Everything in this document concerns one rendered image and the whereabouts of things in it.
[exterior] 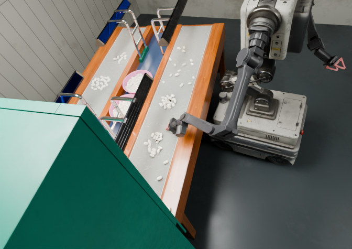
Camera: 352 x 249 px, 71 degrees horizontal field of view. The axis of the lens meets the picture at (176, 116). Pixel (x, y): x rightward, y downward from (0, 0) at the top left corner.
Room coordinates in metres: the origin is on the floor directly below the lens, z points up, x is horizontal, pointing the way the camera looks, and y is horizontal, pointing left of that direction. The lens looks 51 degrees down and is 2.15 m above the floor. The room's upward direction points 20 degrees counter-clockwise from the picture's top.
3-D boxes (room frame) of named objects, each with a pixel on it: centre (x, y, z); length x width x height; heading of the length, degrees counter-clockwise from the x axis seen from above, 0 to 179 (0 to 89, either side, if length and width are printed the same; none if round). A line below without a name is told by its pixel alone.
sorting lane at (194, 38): (1.34, -0.03, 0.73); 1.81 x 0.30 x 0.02; 149
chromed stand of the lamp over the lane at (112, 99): (1.04, 0.31, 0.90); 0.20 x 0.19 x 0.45; 149
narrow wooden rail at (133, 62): (1.60, 0.40, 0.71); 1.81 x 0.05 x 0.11; 149
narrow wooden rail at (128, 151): (1.43, 0.12, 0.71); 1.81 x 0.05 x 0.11; 149
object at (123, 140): (1.00, 0.25, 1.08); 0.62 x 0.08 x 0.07; 149
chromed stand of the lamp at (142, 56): (2.08, 0.16, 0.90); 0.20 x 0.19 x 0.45; 149
